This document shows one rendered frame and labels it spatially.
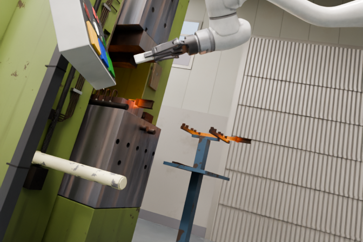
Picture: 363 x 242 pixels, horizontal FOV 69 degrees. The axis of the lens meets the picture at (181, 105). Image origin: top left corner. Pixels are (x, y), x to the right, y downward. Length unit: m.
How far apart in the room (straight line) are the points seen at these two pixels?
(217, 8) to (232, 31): 0.10
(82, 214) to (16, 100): 0.56
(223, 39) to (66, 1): 0.53
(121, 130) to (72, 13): 0.63
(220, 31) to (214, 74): 3.06
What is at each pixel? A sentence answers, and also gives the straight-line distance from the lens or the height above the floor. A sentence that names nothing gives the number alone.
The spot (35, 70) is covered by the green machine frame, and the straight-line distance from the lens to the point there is 1.30.
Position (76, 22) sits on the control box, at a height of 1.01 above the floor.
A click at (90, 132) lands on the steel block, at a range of 1.35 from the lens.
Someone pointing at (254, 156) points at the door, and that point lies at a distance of 3.69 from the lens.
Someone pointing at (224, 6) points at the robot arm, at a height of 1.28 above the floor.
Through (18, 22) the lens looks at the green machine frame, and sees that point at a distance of 1.58.
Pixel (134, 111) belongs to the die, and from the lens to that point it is 1.43.
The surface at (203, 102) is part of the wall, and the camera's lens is 3.90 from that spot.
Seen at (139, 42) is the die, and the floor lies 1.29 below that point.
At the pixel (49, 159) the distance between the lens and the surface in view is 1.15.
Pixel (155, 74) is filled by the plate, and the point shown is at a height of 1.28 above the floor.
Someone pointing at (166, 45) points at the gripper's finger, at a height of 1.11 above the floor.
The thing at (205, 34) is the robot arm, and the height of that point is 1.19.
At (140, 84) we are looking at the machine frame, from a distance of 1.77.
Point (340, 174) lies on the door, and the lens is 3.88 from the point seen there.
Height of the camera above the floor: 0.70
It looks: 14 degrees up
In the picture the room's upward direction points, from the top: 14 degrees clockwise
